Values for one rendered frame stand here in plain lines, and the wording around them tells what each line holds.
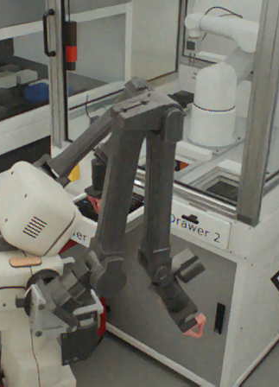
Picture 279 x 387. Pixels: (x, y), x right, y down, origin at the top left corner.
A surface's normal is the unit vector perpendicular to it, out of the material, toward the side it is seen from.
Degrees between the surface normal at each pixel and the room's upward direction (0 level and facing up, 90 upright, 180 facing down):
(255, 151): 90
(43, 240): 90
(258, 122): 90
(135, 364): 0
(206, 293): 90
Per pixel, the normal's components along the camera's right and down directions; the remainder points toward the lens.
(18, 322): 0.42, 0.46
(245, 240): -0.63, 0.36
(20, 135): 0.78, 0.33
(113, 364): 0.04, -0.87
